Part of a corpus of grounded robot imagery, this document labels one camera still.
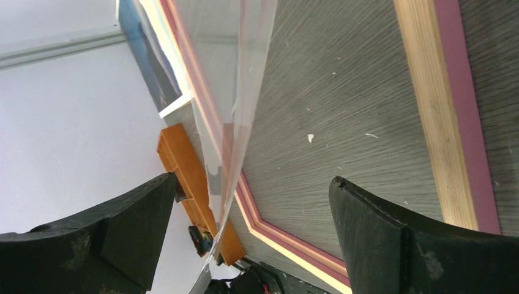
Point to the pink wooden picture frame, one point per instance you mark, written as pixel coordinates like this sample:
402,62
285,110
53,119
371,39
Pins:
434,43

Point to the orange compartment tray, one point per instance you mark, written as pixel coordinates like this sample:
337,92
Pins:
179,156

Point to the clear acrylic sheet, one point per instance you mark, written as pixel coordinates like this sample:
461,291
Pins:
224,45

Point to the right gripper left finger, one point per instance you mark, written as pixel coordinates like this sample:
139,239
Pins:
112,247

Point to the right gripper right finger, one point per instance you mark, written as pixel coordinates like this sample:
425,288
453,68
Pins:
390,249

